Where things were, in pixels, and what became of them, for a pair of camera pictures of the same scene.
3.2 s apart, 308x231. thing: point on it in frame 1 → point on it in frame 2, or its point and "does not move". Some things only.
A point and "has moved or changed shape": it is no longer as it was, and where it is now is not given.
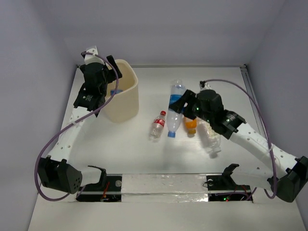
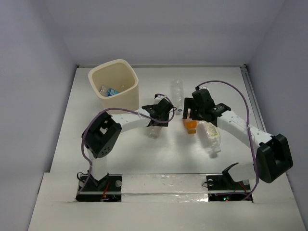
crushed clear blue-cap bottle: [117, 91] has moved or changed shape
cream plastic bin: [124, 106] does not move
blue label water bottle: [174, 118] → [110, 92]
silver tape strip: [164, 187] does not move
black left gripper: [111, 70] → [157, 119]
